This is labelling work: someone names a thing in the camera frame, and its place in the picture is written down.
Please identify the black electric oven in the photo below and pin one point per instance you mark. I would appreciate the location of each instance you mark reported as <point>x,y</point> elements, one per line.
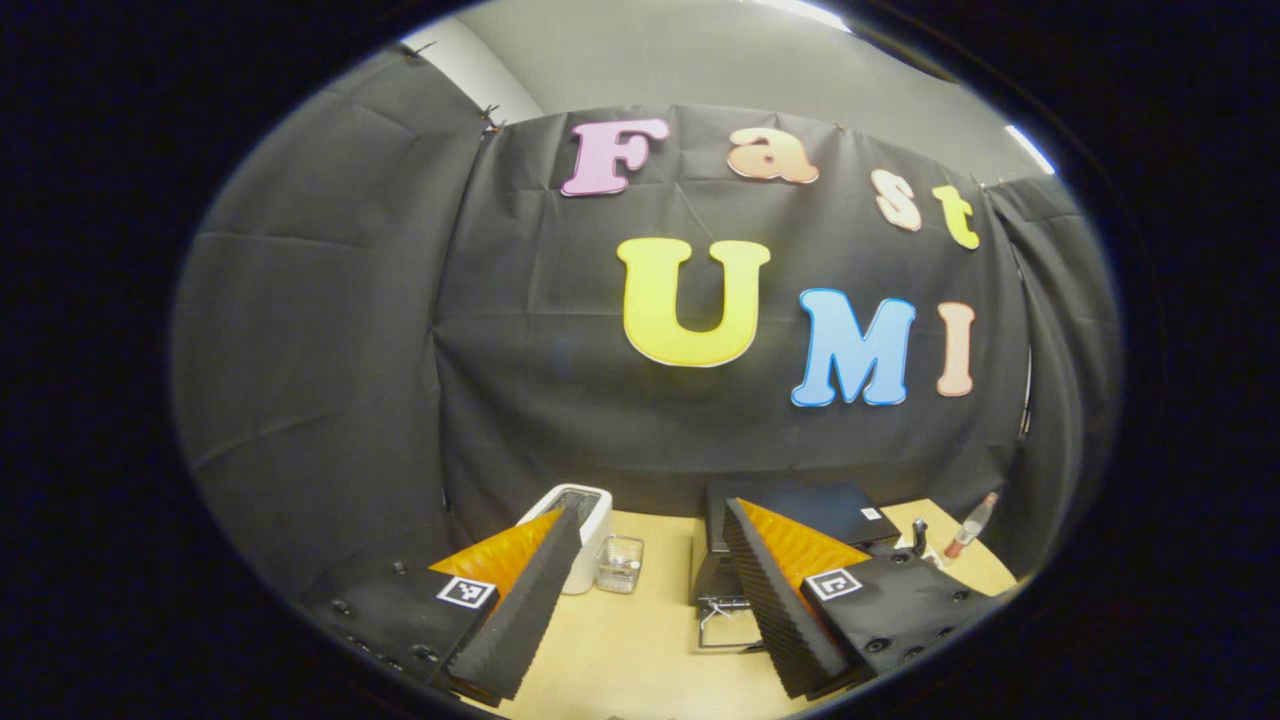
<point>820,510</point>

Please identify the clear plastic bottle red label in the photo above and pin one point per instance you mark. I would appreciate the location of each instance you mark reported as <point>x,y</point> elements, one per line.
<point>965,540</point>

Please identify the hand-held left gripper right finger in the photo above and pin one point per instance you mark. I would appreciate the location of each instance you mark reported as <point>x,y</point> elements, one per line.
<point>785,620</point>

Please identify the black backdrop cloth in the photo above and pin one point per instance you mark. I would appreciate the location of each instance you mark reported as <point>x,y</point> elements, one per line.
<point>500,350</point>

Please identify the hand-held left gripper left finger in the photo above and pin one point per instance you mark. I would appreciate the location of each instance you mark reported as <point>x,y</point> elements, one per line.
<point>525,620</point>

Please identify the small ceiling light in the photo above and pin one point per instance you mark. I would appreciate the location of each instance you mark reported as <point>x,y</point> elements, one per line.
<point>1030,150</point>

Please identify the large ceiling light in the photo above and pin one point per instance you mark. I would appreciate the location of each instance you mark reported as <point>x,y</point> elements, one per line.
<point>805,10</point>

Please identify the white toaster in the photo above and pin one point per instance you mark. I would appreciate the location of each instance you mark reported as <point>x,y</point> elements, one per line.
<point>595,550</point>

